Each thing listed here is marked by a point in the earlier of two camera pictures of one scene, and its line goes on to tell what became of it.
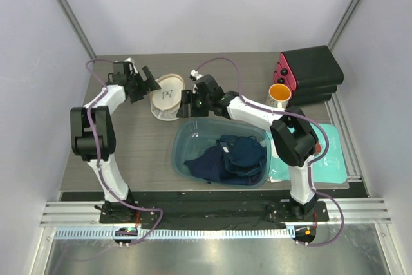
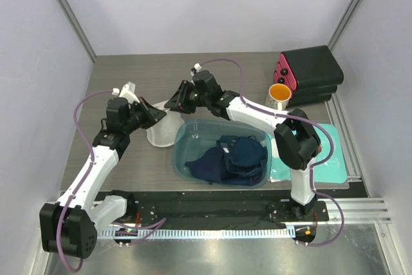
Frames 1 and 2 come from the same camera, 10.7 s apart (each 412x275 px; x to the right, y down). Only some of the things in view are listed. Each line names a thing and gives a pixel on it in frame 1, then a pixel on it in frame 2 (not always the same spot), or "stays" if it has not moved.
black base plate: [174, 208] stays
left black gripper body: [136, 79] → [134, 122]
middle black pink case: [324, 89] stays
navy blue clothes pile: [236, 160] stays
